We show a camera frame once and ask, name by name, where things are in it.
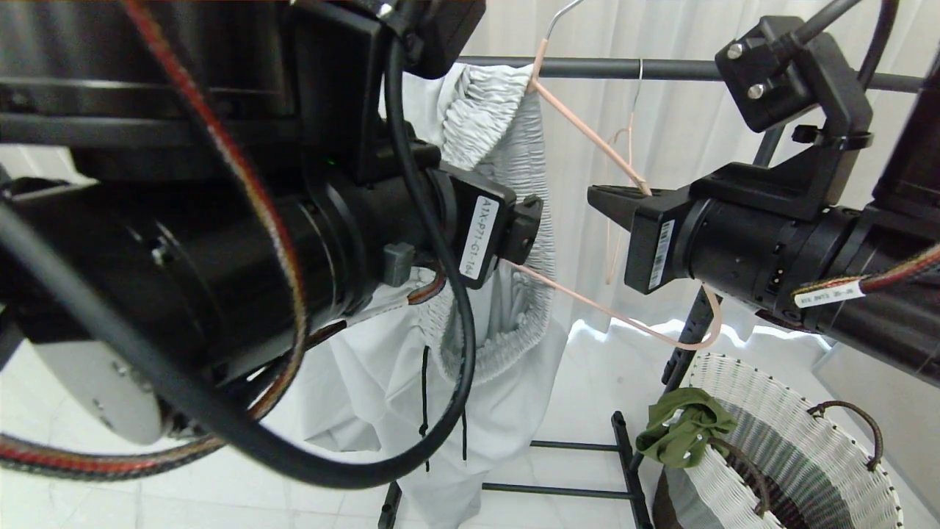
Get black clothes rack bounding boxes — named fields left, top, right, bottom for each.
left=378, top=55, right=928, bottom=529

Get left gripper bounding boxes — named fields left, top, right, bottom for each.
left=301, top=143, right=519, bottom=331

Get pink clothes hanger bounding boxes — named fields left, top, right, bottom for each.
left=604, top=59, right=647, bottom=287
left=503, top=0, right=725, bottom=351

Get pale grey shorts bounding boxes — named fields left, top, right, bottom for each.
left=290, top=62, right=570, bottom=529

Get green garment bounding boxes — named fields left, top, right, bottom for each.
left=635, top=387, right=740, bottom=470

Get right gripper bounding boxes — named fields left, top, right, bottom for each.
left=624, top=192, right=872, bottom=333

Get white laundry basket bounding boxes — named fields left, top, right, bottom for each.
left=652, top=353, right=904, bottom=529

